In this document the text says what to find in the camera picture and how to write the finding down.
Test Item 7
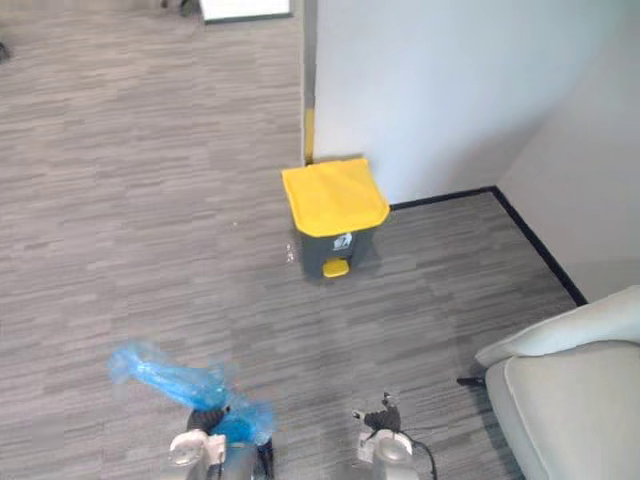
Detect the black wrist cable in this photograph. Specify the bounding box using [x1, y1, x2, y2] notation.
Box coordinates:
[409, 438, 440, 480]

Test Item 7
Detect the grey trash can yellow lid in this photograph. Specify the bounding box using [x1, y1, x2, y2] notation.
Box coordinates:
[280, 156, 393, 280]

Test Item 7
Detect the grey yellow wall corner guard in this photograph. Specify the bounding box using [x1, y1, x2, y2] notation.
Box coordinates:
[301, 0, 320, 167]

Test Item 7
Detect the white armchair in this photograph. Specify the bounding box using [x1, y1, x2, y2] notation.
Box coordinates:
[456, 284, 640, 480]

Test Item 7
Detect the white board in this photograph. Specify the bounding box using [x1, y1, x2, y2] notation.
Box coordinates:
[198, 0, 294, 26]

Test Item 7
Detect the blue plastic garbage bag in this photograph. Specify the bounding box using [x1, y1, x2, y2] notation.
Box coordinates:
[106, 339, 277, 447]

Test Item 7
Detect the black baseboard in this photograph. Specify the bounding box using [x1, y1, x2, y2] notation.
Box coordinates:
[388, 185, 590, 307]

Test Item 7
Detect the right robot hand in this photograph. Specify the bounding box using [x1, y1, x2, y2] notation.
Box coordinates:
[351, 391, 404, 437]

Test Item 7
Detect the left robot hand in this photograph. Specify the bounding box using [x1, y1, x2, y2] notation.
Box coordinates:
[185, 403, 235, 437]

